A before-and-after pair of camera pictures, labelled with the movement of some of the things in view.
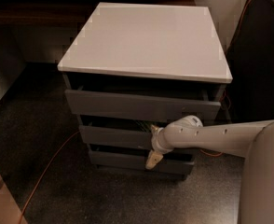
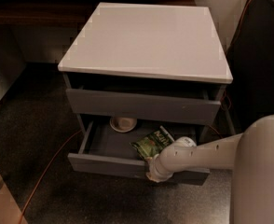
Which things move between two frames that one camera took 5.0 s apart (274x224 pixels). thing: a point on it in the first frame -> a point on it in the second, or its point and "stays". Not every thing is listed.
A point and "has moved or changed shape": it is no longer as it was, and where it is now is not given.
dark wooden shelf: x=51 y=13 stays
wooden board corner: x=2 y=206 stays
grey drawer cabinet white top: x=133 y=67 stays
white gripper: x=157 y=139 -> x=156 y=169
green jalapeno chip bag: x=143 y=125 has moved or changed shape
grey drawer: x=119 y=132 has moved or changed shape
